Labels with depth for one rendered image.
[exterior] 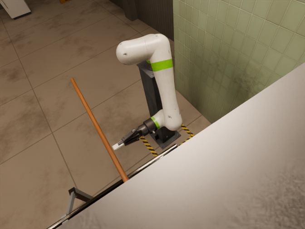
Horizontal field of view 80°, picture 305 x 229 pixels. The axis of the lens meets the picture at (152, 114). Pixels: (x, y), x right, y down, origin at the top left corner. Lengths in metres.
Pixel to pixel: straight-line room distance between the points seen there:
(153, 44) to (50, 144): 2.38
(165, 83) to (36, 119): 2.74
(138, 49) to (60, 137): 2.26
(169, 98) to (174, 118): 0.11
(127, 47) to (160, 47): 0.17
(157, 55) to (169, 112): 0.31
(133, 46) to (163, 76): 0.21
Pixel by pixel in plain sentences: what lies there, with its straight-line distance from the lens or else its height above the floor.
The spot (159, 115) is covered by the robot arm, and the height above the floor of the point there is 1.24.
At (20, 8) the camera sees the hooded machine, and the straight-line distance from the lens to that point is 6.82.
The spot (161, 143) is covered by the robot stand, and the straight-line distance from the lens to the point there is 2.42.
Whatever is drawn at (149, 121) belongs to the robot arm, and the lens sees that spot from 1.14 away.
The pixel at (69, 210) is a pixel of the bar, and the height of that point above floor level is 1.10.
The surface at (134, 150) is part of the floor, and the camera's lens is 2.45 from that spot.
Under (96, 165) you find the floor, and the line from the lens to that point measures 2.54.
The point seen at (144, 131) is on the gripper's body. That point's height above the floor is 1.22.
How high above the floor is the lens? 2.19
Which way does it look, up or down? 55 degrees down
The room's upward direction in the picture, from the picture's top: 12 degrees counter-clockwise
